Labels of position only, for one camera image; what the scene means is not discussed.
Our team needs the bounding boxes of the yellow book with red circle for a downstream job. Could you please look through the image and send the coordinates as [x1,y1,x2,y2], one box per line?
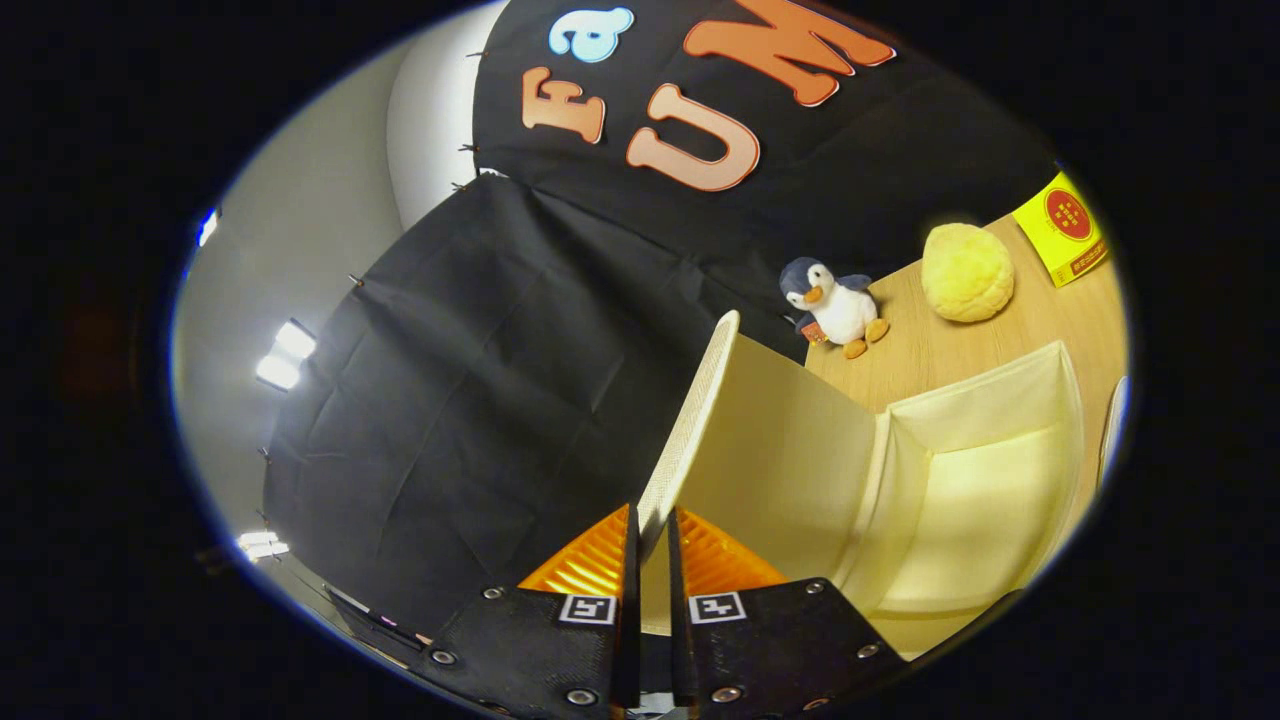
[1012,172,1109,289]

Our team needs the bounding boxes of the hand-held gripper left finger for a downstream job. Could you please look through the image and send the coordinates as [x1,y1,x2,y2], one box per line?
[405,503,642,717]

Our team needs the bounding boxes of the penguin plush toy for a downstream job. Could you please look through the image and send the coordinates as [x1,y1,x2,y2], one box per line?
[779,257,891,360]

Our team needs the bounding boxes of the black backdrop cloth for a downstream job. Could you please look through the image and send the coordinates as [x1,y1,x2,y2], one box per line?
[262,0,1061,641]

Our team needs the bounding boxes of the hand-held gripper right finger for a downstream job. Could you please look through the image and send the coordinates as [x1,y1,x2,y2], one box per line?
[668,507,911,719]

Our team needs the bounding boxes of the beige fabric storage box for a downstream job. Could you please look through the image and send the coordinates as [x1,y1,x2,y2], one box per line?
[637,310,1087,661]

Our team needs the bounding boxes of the yellow round plush toy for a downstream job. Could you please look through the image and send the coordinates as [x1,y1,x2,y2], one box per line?
[921,223,1015,324]

